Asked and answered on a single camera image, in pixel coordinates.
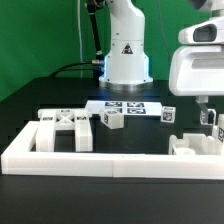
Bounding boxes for white chair seat part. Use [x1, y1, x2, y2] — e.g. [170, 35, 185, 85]
[168, 133, 224, 156]

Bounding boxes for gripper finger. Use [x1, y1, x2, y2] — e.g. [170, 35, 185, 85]
[196, 96, 215, 125]

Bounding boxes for white chair back part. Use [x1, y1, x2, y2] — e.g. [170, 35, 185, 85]
[36, 108, 93, 152]

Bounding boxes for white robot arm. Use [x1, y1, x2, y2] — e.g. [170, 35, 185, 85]
[86, 0, 224, 124]

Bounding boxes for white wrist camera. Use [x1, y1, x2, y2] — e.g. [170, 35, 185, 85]
[178, 17, 224, 45]

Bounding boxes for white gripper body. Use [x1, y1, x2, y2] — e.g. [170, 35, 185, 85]
[169, 45, 224, 96]

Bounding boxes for white tag sheet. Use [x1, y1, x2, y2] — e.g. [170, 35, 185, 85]
[85, 100, 162, 116]

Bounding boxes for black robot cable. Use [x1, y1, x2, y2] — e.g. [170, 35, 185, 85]
[49, 61, 105, 78]

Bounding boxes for white thin cable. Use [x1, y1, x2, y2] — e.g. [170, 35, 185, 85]
[77, 0, 84, 79]

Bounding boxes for white U-shaped fence frame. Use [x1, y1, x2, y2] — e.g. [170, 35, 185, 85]
[1, 121, 224, 180]

